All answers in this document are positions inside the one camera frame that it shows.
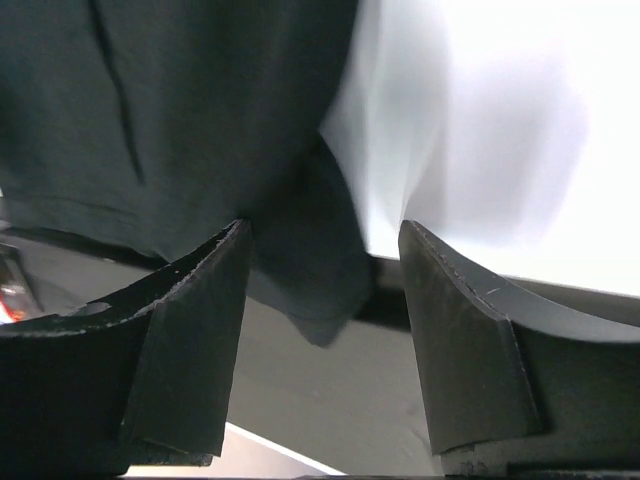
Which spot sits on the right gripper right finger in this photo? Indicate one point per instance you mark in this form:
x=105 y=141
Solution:
x=514 y=383

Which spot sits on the black t shirt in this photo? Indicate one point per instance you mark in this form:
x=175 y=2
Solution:
x=151 y=125

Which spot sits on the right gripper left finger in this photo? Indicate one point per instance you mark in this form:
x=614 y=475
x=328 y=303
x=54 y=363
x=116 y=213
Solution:
x=111 y=360

